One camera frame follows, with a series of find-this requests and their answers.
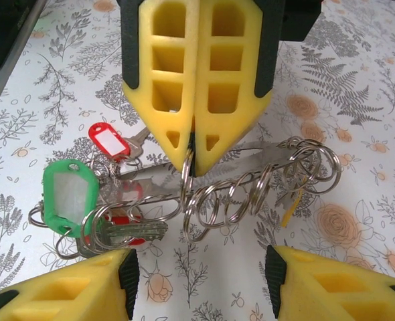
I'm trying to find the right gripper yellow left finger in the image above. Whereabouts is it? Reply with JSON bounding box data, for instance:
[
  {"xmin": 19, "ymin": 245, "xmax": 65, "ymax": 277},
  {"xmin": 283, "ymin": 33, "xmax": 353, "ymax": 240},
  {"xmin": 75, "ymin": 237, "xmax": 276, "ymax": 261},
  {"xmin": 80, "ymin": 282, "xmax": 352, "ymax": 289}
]
[{"xmin": 0, "ymin": 247, "xmax": 139, "ymax": 321}]

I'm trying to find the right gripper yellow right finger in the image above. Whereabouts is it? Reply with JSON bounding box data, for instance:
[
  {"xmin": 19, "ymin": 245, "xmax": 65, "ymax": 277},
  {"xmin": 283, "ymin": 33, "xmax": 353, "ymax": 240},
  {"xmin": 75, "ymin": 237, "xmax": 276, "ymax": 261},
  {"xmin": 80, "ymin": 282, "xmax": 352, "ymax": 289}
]
[{"xmin": 264, "ymin": 245, "xmax": 395, "ymax": 321}]

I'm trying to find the silver metal key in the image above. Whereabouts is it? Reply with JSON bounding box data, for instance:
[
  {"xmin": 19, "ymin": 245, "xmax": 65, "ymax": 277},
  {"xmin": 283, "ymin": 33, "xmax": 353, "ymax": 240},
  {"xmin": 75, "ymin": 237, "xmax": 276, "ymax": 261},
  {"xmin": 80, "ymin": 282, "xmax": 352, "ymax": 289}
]
[
  {"xmin": 121, "ymin": 128, "xmax": 151, "ymax": 158},
  {"xmin": 273, "ymin": 187, "xmax": 301, "ymax": 212},
  {"xmin": 95, "ymin": 221, "xmax": 169, "ymax": 250}
]

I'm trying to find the large oblong metal keyring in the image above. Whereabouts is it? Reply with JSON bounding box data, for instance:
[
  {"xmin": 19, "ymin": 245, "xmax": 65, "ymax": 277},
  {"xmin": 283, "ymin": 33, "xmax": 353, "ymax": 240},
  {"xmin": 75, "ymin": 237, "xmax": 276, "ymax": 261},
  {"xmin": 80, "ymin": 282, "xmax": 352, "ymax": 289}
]
[{"xmin": 115, "ymin": 139, "xmax": 301, "ymax": 210}]

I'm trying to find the green plastic key tag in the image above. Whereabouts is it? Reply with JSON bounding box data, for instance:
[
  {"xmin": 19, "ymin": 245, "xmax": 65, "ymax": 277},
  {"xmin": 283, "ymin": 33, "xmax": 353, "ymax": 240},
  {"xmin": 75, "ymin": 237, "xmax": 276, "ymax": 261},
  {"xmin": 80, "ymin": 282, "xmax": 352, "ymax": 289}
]
[{"xmin": 42, "ymin": 159, "xmax": 100, "ymax": 237}]

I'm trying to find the silver split key ring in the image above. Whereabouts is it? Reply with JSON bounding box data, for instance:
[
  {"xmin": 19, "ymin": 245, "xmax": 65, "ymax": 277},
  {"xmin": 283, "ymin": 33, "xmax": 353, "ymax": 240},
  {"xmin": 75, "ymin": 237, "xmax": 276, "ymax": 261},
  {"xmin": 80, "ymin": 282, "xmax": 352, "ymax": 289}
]
[
  {"xmin": 250, "ymin": 163, "xmax": 281, "ymax": 215},
  {"xmin": 293, "ymin": 143, "xmax": 342, "ymax": 195},
  {"xmin": 185, "ymin": 186, "xmax": 220, "ymax": 242},
  {"xmin": 179, "ymin": 146, "xmax": 198, "ymax": 217},
  {"xmin": 230, "ymin": 172, "xmax": 264, "ymax": 225},
  {"xmin": 213, "ymin": 180, "xmax": 244, "ymax": 232}
]

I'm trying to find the floral patterned table sheet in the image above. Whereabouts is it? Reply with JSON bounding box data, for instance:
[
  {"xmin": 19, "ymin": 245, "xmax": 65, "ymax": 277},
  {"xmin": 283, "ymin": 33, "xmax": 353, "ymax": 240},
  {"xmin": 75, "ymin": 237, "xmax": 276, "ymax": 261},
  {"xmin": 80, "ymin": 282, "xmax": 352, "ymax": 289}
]
[{"xmin": 0, "ymin": 0, "xmax": 395, "ymax": 321}]

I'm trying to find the long aluminium base rail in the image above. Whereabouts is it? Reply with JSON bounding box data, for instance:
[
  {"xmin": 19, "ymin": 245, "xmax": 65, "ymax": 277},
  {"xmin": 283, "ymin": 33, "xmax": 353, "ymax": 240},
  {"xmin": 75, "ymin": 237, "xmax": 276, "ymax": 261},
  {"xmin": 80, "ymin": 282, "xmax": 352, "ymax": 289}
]
[{"xmin": 0, "ymin": 0, "xmax": 50, "ymax": 124}]

